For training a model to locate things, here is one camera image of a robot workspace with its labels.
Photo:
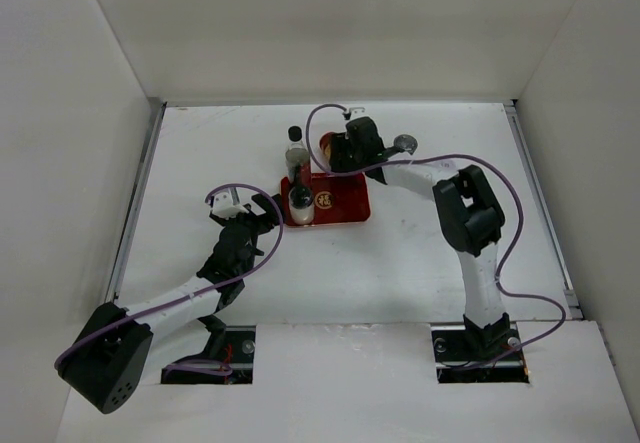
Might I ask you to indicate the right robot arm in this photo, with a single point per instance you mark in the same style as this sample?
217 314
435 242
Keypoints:
469 215

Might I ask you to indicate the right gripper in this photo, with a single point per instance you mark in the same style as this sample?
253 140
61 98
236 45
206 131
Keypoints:
341 142

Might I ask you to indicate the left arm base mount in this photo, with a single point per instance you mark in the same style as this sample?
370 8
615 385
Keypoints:
217 354

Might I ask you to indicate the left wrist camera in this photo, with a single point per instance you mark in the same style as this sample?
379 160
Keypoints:
226 204

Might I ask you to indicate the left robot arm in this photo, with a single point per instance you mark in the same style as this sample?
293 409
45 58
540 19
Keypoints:
109 356

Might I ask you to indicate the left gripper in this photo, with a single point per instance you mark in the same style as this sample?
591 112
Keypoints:
264 221

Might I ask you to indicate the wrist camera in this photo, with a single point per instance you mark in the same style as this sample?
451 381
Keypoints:
226 204
353 113

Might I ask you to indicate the black-capped white shaker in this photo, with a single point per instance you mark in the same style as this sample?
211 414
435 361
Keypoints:
301 205

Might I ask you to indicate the tall dark sauce bottle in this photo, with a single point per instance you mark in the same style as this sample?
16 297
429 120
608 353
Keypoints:
298 165

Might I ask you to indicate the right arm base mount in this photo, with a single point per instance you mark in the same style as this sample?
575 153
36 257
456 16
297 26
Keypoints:
468 354

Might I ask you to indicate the red-capped spice jar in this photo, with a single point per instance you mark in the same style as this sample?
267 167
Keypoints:
325 144

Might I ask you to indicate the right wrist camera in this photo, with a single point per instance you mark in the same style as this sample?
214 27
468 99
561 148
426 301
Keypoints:
353 113

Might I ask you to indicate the grey-capped white shaker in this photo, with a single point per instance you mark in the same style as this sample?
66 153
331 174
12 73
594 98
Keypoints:
405 143

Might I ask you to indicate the red lacquer tray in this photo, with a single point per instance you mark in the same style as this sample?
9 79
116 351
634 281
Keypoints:
339 200

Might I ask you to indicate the white-capped spice jar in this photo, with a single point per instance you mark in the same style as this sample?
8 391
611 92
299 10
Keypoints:
447 164

